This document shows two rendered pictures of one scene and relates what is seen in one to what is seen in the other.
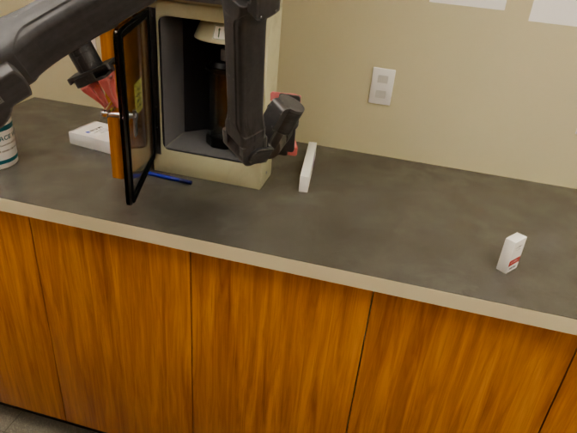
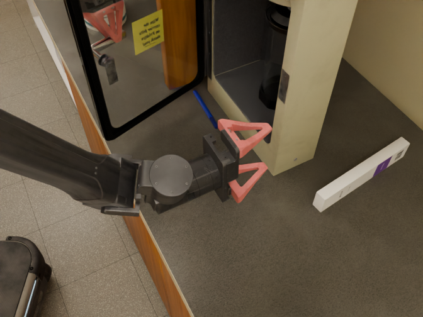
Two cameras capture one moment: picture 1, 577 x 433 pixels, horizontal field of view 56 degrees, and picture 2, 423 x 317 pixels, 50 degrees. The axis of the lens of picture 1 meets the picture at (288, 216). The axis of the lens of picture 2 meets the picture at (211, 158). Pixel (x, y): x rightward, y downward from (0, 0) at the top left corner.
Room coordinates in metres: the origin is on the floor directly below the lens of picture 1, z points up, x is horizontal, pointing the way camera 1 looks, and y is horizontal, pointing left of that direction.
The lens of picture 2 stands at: (0.84, -0.29, 1.77)
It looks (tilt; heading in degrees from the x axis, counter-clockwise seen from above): 52 degrees down; 50
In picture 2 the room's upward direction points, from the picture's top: straight up
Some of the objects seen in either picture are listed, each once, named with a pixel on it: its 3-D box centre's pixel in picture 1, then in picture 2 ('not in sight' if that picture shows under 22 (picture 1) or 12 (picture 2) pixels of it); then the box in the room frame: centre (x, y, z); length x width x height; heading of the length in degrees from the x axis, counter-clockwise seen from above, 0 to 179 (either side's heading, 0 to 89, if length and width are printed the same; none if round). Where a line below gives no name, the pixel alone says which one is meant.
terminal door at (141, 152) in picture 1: (137, 104); (148, 40); (1.23, 0.38, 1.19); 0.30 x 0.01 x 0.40; 4
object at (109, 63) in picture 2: (133, 123); (109, 70); (1.13, 0.36, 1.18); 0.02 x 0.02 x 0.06; 4
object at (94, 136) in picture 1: (102, 137); not in sight; (1.56, 0.60, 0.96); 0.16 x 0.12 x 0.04; 69
